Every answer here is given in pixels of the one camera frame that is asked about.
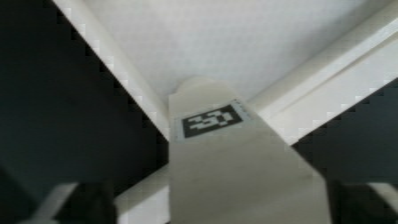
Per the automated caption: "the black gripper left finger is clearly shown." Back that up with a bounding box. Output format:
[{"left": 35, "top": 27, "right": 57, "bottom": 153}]
[{"left": 16, "top": 179, "right": 117, "bottom": 224}]

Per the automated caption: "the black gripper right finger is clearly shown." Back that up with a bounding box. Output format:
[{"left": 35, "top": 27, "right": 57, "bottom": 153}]
[{"left": 327, "top": 181, "right": 398, "bottom": 224}]

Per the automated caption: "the white desk leg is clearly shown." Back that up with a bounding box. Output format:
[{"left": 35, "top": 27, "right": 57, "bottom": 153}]
[{"left": 168, "top": 77, "right": 332, "bottom": 224}]

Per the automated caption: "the white desk top tray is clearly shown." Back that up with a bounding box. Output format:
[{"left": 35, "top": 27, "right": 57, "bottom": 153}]
[{"left": 51, "top": 0, "right": 398, "bottom": 143}]

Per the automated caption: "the white L-shaped corner fence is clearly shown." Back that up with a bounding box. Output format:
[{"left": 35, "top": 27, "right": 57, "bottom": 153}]
[{"left": 115, "top": 38, "right": 398, "bottom": 224}]

